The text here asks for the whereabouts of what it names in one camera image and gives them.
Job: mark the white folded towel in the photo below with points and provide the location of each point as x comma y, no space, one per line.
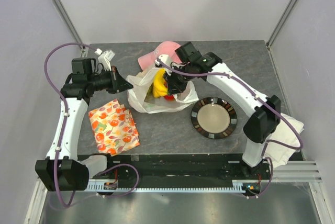
278,153

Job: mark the fake banana bunch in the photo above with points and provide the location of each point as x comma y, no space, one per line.
158,86

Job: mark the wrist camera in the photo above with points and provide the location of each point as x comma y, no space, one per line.
106,56
163,61

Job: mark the white plastic bag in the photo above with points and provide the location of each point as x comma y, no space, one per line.
141,97

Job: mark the left aluminium frame post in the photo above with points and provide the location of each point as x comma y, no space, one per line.
66,19

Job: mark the dark striped ceramic plate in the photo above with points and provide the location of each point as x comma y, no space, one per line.
213,118

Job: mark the pink baseball cap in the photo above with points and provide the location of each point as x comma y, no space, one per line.
166,47

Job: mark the right aluminium frame post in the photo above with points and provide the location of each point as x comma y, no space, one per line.
280,24

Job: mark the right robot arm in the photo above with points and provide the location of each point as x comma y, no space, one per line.
263,111

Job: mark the aluminium frame post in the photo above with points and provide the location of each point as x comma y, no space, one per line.
280,24
66,19

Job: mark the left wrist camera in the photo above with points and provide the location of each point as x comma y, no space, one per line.
106,56

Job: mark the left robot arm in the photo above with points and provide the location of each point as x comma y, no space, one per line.
61,169

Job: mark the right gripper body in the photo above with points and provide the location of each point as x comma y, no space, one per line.
170,75

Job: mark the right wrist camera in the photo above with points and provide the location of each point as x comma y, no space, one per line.
163,61

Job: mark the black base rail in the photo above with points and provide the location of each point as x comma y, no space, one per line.
220,167

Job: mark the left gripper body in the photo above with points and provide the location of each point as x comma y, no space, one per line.
107,80

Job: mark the floral orange cloth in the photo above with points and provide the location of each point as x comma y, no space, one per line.
114,128

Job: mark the fake red tomato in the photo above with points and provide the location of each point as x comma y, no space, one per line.
169,97

